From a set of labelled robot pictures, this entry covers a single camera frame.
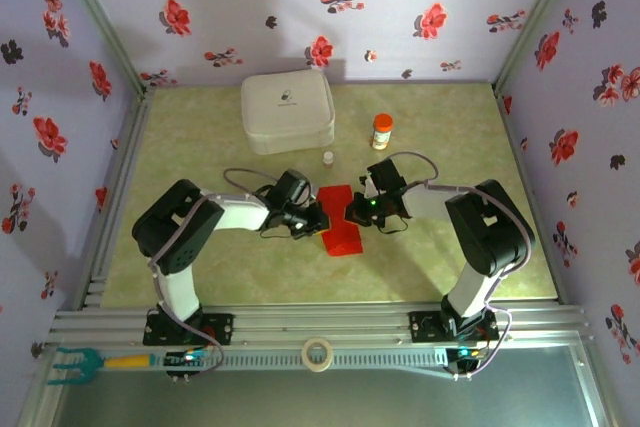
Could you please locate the red square paper sheet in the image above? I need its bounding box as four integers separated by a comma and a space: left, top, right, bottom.
316, 185, 366, 259

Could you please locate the orange cap pill bottle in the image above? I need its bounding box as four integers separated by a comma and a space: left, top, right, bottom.
370, 113, 395, 152

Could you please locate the white zipper case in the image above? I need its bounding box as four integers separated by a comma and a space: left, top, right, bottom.
240, 69, 337, 156

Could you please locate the white tape roll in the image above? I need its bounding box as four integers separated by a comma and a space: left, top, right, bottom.
301, 337, 334, 373

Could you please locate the black controller board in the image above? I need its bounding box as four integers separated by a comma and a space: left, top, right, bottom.
163, 349, 211, 384
446, 345, 489, 381

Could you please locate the grey right arm cable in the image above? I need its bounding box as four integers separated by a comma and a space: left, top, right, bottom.
389, 151, 532, 381

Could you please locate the aluminium mounting rail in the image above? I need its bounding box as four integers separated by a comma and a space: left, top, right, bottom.
47, 301, 594, 351

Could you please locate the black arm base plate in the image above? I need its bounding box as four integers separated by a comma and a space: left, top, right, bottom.
143, 312, 236, 347
408, 310, 500, 343

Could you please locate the grey slotted cable duct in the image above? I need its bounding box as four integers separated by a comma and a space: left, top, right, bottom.
159, 349, 451, 372

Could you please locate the aluminium side rail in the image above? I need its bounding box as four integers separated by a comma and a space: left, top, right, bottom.
74, 86, 157, 311

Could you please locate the aluminium frame post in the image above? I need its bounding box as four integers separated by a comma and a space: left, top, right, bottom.
492, 0, 585, 93
47, 0, 154, 96

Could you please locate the teal rake yellow handle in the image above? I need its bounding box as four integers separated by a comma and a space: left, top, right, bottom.
47, 346, 161, 387

